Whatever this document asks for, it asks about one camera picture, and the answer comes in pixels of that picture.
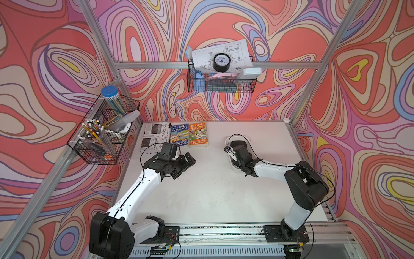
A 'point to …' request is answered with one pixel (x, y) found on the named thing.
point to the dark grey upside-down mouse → (237, 145)
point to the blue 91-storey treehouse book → (179, 134)
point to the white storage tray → (235, 138)
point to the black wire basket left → (117, 128)
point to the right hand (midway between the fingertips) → (242, 155)
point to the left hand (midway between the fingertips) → (192, 164)
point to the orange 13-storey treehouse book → (198, 135)
